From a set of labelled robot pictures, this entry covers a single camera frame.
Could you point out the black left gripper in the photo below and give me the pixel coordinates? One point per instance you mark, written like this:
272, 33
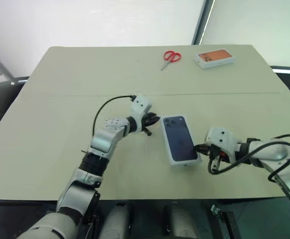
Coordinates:
146, 123

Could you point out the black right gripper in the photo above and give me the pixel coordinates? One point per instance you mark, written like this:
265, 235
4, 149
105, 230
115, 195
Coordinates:
217, 153

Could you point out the white box lid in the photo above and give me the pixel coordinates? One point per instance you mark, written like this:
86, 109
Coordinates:
178, 139

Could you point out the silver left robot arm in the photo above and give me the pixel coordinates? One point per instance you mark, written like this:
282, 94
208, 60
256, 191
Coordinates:
102, 142

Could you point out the orange phone retail box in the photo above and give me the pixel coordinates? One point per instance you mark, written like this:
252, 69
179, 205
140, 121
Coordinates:
213, 57

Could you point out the metal table clamp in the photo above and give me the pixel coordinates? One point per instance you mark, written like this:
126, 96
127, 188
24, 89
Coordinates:
216, 210

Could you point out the pale rounded shape under table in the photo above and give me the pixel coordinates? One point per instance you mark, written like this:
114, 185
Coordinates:
181, 221
115, 221

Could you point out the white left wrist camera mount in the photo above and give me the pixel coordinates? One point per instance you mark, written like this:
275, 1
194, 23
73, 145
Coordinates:
140, 104

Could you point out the dark window frame post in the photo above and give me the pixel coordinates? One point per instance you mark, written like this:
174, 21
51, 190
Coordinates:
203, 21

